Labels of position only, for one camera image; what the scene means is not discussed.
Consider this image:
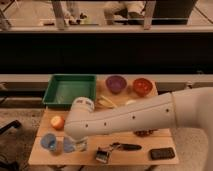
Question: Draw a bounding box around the orange fruit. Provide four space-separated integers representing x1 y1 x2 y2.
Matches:
50 116 65 130

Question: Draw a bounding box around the black chair base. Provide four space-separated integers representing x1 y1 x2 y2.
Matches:
0 120 22 135

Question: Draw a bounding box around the black rectangular case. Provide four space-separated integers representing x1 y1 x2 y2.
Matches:
149 147 175 160

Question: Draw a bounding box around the red bowl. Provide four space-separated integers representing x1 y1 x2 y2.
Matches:
133 78 153 97

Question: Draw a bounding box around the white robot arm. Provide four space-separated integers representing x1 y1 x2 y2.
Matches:
64 87 213 171

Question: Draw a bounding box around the white lidded container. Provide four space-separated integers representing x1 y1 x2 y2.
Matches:
125 100 136 105

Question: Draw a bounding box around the wooden table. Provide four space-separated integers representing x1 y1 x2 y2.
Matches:
28 79 180 167

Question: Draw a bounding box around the green plastic tray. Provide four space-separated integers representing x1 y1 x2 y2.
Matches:
43 74 96 108

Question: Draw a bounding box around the yellow banana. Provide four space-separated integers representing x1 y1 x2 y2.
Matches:
97 96 117 108

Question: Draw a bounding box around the bunch of dark grapes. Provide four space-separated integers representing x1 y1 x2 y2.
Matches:
133 129 157 137

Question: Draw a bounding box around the purple bowl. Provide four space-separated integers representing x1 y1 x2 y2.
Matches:
105 75 127 94

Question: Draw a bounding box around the blue plastic cup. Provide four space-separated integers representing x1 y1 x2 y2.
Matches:
40 133 59 153

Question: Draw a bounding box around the blue sponge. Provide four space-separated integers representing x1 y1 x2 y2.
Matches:
63 137 77 153

